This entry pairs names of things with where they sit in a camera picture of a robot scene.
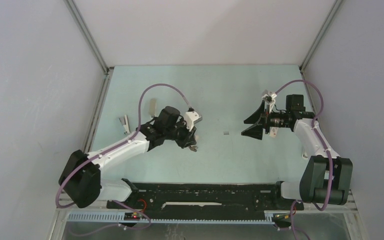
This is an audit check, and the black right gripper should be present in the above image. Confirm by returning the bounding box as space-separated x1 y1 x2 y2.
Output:
242 100 290 140

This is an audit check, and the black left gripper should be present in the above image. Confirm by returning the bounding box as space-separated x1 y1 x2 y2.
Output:
164 117 196 149

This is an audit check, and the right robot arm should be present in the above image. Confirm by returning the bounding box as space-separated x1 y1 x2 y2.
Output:
241 92 353 209

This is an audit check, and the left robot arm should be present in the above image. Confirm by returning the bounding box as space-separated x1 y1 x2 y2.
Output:
58 106 202 208

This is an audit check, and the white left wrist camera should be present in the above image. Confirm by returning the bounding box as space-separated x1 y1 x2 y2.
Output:
183 110 203 132

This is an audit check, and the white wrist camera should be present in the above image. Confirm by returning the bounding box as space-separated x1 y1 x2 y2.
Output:
183 110 203 132
262 89 277 114

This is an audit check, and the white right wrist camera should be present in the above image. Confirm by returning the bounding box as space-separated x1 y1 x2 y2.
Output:
262 89 277 114

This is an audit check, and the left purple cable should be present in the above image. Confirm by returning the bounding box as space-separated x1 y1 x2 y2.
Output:
55 83 193 238

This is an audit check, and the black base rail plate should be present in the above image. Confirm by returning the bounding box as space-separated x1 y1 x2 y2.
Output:
124 182 293 220

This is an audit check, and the aluminium frame rail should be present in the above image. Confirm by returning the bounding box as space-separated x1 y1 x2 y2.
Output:
63 0 110 74

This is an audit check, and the grey cable duct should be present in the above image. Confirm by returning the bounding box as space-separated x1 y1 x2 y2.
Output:
66 211 274 225

